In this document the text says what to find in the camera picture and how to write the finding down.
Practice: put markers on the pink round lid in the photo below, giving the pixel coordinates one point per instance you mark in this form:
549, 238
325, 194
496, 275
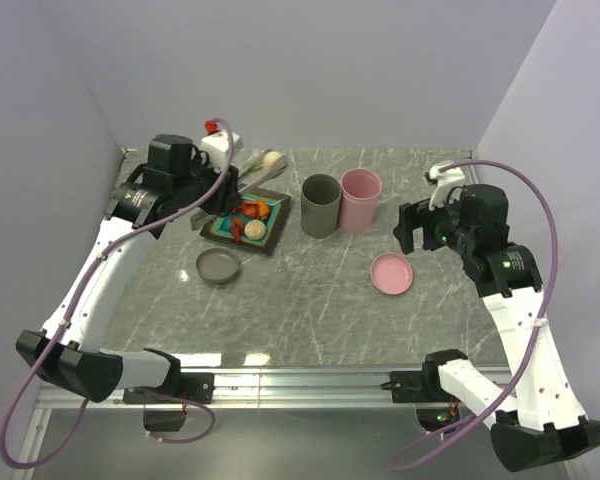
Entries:
391, 273

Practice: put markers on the grey round lid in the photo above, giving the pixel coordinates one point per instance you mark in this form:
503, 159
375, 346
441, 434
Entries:
217, 265

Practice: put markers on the red chicken drumstick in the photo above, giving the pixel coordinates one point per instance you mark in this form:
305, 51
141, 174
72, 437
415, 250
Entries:
236, 230

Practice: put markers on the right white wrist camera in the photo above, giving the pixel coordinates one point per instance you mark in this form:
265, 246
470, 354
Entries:
448, 180

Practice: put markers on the orange fried food piece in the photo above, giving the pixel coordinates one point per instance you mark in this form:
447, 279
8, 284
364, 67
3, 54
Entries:
256, 210

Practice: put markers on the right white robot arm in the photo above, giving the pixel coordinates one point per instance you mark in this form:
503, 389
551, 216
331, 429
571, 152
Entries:
536, 419

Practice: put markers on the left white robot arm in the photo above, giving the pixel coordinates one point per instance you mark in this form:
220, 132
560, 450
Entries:
177, 177

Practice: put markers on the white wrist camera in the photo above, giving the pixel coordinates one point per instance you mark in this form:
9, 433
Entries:
448, 180
215, 144

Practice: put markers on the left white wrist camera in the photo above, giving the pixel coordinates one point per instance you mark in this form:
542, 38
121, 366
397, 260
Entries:
215, 144

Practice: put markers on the aluminium mounting rail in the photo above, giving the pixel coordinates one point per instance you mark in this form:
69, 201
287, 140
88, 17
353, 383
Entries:
263, 423

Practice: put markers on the metal serving tongs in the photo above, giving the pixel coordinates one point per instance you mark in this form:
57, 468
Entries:
255, 174

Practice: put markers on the square teal ceramic plate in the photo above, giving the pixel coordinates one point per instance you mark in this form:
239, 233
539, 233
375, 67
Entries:
217, 230

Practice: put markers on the pink cylindrical container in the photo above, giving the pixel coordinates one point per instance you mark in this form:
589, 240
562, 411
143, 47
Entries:
361, 189

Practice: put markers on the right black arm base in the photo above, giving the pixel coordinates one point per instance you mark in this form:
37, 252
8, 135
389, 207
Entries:
435, 408

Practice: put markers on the white steamed bun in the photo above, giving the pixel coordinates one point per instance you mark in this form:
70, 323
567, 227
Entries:
255, 230
271, 158

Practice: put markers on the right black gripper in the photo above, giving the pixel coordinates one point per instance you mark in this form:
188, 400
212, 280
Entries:
416, 214

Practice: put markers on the grey cylindrical container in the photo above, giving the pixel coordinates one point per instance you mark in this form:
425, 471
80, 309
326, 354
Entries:
320, 204

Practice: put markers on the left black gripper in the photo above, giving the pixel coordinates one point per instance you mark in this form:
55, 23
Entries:
228, 196

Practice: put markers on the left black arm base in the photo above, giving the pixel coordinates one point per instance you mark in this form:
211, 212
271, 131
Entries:
167, 408

